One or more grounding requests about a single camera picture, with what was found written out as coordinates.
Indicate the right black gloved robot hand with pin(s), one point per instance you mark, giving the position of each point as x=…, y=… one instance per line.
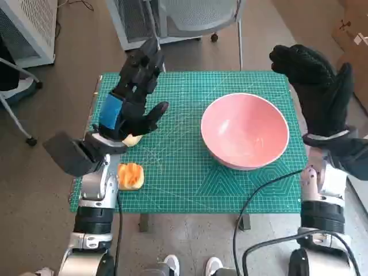
x=319, y=95

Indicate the left bare black robot hand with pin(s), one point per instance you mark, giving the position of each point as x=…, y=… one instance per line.
x=132, y=109

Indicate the round tan toy bun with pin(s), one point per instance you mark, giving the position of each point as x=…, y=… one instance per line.
x=132, y=141

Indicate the rectangular orange striped toy bread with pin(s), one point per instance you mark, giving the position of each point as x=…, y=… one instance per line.
x=132, y=176

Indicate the pink bowl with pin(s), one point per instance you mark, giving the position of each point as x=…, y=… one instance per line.
x=244, y=129

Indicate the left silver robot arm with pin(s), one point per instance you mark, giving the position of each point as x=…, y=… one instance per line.
x=95, y=187

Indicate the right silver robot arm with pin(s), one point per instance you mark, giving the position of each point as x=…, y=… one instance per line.
x=322, y=212

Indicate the plain brown cardboard box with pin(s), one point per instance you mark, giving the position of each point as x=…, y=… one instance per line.
x=356, y=83

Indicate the green cutting mat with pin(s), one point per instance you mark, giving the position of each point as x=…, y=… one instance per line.
x=178, y=172

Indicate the cardboard box with white label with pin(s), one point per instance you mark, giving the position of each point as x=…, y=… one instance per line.
x=350, y=23

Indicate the white perforated cabinet on casters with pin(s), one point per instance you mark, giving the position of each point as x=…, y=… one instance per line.
x=132, y=20

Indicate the dark metal table leg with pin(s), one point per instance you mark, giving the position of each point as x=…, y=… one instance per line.
x=143, y=222
x=244, y=222

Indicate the grey mesh chair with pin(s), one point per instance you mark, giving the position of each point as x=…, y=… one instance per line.
x=198, y=14

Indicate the large white perforated cabinet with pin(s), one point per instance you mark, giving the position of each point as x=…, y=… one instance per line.
x=31, y=28

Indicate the person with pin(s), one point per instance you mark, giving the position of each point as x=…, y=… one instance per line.
x=8, y=72

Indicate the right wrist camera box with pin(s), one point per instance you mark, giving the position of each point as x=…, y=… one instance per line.
x=353, y=158

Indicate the metal frame chair with casters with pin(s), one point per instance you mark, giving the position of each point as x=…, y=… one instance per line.
x=11, y=106

